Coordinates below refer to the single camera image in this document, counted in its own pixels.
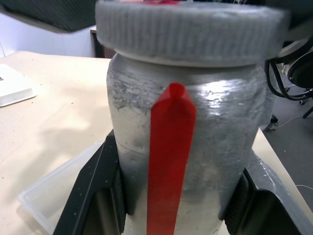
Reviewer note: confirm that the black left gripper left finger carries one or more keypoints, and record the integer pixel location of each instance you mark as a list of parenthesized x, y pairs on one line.
[(93, 195)]

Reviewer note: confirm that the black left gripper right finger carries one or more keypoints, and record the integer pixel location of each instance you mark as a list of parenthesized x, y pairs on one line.
[(269, 208)]

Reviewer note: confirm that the clear plastic jar with powder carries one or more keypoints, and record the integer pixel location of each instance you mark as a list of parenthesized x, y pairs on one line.
[(220, 137)]

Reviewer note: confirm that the grey ribbed jar lid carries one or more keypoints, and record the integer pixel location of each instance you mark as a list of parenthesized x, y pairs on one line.
[(185, 27)]

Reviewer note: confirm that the clear plastic box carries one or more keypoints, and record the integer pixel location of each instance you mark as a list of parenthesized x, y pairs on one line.
[(46, 193)]

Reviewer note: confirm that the white flat box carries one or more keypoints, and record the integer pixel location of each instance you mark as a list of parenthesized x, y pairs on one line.
[(12, 88)]

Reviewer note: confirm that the red tape strip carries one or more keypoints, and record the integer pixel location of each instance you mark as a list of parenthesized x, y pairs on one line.
[(168, 151)]

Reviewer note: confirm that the black office chair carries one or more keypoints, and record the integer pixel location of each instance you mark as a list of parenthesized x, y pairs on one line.
[(298, 71)]

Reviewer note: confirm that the brown wooden cabinet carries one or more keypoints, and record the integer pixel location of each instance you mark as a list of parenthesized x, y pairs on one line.
[(97, 44)]

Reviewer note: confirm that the black textured panel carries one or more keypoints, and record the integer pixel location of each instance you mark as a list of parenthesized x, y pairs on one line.
[(49, 12)]

